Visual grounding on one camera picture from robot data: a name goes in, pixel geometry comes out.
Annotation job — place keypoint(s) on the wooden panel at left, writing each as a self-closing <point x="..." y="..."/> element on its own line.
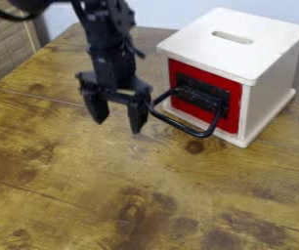
<point x="19" y="44"/>

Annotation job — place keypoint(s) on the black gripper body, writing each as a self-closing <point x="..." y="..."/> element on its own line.
<point x="114" y="82"/>

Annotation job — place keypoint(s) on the white wooden box cabinet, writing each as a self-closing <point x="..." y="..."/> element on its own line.
<point x="242" y="55"/>

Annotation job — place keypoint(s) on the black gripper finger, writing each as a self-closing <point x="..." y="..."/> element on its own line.
<point x="139" y="113"/>
<point x="96" y="104"/>

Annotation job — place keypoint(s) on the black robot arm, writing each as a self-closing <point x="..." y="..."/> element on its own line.
<point x="107" y="20"/>

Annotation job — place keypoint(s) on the red wooden drawer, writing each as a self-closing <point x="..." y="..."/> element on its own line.
<point x="229" y="124"/>

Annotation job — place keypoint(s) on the black metal drawer handle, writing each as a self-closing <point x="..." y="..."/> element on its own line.
<point x="186" y="117"/>

